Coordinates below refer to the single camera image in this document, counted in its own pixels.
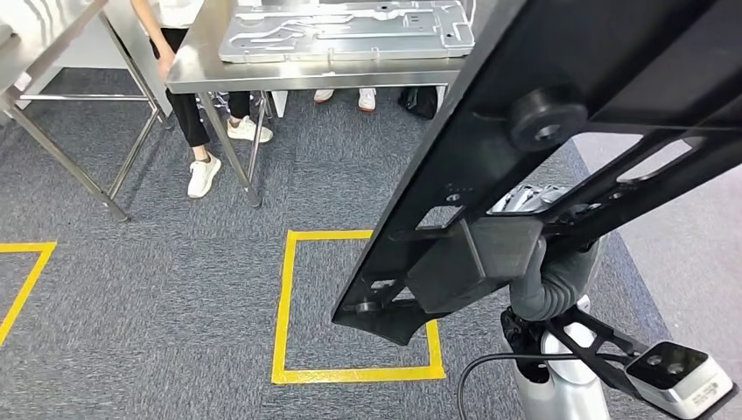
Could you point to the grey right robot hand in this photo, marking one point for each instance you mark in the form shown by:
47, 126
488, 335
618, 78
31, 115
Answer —
527, 200

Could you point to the person's right hand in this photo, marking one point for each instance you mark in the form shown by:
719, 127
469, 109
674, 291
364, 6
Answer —
165, 64

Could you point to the black plastic frame part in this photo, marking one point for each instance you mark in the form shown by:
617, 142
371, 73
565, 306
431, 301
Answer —
522, 58

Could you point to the person's right forearm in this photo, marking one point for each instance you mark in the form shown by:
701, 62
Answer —
145, 23

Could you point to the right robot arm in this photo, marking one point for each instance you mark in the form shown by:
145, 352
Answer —
556, 284

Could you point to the steel workbench table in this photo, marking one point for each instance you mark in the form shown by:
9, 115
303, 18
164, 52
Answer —
290, 72

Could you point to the person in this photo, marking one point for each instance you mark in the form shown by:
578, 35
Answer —
191, 116
366, 100

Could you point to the steel side table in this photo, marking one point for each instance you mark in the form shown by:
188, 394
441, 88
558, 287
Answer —
35, 35

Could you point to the black bag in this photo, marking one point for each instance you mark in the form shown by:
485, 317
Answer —
417, 101

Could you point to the aluminium fixture plate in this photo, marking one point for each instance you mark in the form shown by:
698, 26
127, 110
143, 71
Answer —
348, 35

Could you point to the yellow floor tape square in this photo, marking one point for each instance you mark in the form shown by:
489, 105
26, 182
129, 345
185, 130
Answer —
281, 301
29, 278

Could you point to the black camera bracket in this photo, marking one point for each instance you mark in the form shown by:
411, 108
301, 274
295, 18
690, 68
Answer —
591, 342

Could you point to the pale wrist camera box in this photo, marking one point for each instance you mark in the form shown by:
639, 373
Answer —
684, 382

